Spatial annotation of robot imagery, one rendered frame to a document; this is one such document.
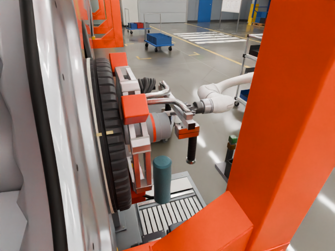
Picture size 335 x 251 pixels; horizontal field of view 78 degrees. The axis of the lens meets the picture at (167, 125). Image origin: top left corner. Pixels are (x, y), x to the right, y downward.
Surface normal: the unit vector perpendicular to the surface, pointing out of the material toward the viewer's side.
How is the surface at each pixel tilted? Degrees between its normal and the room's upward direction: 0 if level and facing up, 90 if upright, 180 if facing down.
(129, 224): 0
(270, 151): 90
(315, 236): 0
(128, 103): 45
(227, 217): 36
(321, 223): 0
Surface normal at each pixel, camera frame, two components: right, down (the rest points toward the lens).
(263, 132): -0.95, 0.15
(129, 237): 0.01, -0.85
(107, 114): 0.22, -0.22
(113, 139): 0.26, 0.00
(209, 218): -0.55, -0.60
